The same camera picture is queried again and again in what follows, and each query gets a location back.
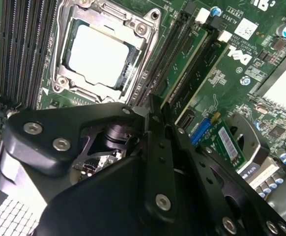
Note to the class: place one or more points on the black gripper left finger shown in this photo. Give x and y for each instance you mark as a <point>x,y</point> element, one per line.
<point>47,127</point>

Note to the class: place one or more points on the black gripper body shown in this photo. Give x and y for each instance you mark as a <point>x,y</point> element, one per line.
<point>103,196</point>

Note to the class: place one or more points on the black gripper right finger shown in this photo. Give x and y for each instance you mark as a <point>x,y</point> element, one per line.
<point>221,186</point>

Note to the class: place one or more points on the green RAM stick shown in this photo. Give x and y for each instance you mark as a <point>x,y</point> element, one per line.
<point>189,68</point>

